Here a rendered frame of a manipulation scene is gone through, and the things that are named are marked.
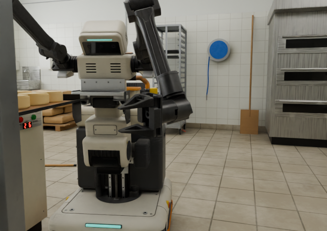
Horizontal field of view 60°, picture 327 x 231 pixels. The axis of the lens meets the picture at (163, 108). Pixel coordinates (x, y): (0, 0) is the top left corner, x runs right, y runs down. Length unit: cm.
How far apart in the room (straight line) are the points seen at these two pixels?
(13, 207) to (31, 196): 161
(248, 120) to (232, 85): 71
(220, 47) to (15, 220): 498
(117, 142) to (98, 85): 30
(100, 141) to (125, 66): 39
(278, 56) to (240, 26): 130
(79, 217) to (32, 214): 45
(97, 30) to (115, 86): 28
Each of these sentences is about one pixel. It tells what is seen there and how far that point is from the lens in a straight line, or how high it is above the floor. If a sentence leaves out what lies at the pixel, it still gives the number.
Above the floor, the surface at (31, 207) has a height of 21.
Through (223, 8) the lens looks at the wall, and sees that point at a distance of 545.
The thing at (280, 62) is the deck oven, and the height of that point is 119.
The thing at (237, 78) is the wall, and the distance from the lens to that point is 531.
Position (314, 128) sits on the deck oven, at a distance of 446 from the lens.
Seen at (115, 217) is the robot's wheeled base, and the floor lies 28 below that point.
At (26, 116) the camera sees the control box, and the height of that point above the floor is 77.
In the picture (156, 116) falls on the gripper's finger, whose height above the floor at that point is 91.
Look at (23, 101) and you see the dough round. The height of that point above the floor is 96.
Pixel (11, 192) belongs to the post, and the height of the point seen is 88.
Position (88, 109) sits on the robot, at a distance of 177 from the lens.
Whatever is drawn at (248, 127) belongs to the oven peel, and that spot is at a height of 11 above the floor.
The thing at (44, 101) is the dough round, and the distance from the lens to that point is 52.
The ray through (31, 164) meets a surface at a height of 47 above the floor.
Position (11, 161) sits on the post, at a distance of 33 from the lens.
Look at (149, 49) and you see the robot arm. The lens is 87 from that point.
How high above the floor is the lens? 100
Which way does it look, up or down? 7 degrees down
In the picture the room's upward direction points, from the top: straight up
